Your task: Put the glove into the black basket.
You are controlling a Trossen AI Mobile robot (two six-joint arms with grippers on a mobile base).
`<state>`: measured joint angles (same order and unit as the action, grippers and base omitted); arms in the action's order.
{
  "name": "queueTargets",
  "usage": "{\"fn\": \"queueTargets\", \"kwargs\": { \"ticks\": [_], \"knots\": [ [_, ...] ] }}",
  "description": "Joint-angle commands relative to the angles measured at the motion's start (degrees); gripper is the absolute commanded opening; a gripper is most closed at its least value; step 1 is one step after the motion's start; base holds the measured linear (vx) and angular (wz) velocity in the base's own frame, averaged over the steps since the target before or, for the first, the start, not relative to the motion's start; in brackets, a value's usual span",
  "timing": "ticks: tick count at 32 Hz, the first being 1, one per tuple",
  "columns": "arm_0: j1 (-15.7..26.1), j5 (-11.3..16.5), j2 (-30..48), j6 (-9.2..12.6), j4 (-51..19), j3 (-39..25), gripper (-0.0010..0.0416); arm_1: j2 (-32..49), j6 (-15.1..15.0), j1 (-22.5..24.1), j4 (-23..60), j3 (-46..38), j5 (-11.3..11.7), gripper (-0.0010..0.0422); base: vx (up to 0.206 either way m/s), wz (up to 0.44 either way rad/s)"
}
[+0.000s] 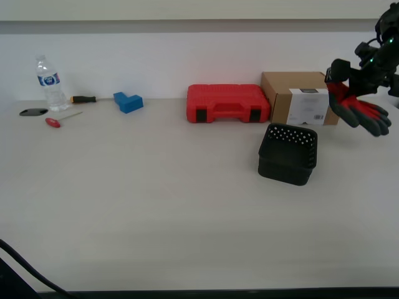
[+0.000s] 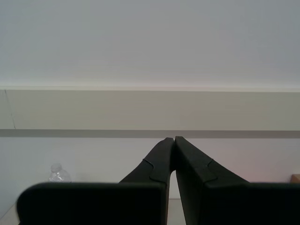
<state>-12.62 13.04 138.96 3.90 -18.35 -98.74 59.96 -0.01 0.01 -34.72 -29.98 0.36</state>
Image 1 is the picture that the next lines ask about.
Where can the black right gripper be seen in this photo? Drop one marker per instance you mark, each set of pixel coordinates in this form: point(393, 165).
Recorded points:
point(381, 67)

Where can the red and grey work glove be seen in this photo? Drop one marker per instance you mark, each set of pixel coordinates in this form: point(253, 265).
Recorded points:
point(358, 109)

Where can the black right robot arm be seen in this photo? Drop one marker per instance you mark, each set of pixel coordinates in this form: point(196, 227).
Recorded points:
point(389, 18)

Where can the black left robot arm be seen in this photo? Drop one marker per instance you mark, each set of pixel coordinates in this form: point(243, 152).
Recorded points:
point(14, 281)

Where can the black perforated plastic basket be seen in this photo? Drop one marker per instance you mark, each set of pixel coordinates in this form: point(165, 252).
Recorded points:
point(288, 159)

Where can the brown cardboard box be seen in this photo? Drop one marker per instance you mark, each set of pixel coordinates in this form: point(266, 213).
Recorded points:
point(280, 93)

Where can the red plastic tool case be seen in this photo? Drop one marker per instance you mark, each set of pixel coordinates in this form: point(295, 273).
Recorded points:
point(227, 102)

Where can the blue plastic block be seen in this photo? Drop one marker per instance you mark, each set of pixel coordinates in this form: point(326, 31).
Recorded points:
point(127, 102)

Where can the orange and black screwdriver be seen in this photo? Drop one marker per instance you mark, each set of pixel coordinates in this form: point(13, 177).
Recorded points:
point(82, 99)

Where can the clear plastic water bottle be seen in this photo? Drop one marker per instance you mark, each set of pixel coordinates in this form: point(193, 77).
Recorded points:
point(52, 90)

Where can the black oval table grommet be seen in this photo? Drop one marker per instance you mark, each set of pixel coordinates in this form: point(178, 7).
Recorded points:
point(32, 111)

